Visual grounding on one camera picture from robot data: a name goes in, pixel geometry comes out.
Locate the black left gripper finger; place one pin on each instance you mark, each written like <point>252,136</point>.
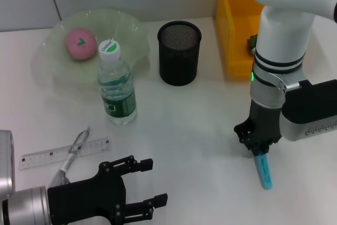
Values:
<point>160,200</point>
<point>146,165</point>

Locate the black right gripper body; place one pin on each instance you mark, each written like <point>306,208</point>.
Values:
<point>263,125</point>

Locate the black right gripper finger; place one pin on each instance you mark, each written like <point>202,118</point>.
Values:
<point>266,148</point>
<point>258,150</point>

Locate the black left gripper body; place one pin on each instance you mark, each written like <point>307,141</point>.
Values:
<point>87,198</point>

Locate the blue scissors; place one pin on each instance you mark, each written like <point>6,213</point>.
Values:
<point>264,175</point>

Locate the clear plastic ruler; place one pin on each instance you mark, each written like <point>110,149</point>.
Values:
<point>39,157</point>

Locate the clear green-label water bottle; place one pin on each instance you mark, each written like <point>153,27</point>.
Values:
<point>117,90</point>

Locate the green plastic wrapper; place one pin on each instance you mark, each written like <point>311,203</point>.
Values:
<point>251,44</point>

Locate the pink peach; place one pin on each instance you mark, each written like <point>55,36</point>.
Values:
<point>80,44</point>

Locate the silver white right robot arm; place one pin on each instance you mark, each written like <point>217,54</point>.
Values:
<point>281,38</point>

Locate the grey ballpoint pen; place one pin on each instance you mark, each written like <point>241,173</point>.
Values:
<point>76,147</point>

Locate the black mesh pen holder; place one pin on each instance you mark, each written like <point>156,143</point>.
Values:
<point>179,59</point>

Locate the green glass fruit plate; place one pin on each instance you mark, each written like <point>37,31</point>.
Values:
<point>129,32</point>

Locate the yellow plastic bin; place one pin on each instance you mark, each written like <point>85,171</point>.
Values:
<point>231,24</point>

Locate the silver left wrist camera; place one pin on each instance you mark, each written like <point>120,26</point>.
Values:
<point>5,161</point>

